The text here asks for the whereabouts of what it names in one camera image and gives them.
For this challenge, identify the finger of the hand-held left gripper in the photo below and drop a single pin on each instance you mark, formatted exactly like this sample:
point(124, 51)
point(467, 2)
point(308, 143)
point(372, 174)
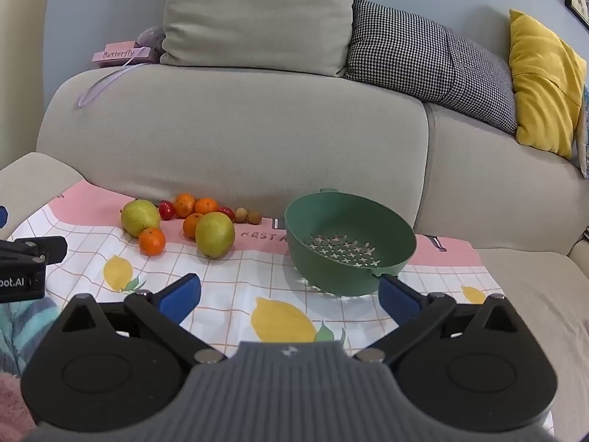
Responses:
point(2, 217)
point(41, 247)

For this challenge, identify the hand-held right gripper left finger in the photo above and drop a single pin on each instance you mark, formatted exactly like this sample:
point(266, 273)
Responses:
point(180, 295)

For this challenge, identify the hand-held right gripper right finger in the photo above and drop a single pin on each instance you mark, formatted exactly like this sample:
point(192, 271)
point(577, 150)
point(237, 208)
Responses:
point(398, 301)

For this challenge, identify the orange mandarin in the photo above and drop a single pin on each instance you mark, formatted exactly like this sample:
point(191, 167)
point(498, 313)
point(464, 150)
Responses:
point(192, 225)
point(152, 241)
point(184, 205)
point(206, 206)

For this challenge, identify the green yellow pear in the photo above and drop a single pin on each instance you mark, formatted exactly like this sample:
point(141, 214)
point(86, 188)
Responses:
point(139, 218)
point(215, 235)

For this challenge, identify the green plastic colander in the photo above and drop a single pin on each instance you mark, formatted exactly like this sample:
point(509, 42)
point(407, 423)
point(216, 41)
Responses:
point(340, 239)

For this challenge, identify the red cherry tomato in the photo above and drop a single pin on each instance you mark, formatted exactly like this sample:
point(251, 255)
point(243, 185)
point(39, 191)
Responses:
point(227, 212)
point(166, 210)

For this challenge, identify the brown longan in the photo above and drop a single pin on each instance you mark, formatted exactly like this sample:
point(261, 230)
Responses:
point(241, 214)
point(254, 217)

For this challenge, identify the teal striped clothing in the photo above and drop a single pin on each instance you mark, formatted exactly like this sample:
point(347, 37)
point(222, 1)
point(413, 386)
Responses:
point(23, 336)

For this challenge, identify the lemon print checked cloth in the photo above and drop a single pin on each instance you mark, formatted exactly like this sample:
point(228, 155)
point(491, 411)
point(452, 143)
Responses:
point(239, 281)

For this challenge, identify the pink fluffy cloth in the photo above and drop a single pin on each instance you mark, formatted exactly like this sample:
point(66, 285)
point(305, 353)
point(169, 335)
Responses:
point(11, 407)

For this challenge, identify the beige sofa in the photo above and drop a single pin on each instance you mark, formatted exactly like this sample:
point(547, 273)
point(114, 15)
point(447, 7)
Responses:
point(239, 129)

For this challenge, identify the pink sign box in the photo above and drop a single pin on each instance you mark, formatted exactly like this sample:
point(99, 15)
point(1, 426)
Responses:
point(120, 54)

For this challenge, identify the grey plush toy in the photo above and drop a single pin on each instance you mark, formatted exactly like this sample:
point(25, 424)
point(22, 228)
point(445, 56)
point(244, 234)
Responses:
point(152, 39)

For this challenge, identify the houndstooth cushion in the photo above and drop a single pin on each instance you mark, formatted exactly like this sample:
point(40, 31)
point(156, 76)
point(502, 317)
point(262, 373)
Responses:
point(423, 60)

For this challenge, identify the light patterned cushion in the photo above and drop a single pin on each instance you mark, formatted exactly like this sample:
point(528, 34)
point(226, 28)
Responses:
point(584, 133)

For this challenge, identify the yellow cushion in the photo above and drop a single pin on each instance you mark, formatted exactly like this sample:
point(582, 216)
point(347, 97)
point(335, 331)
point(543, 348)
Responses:
point(543, 87)

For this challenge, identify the beige cushion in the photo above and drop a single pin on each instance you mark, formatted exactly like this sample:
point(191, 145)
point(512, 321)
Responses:
point(257, 14)

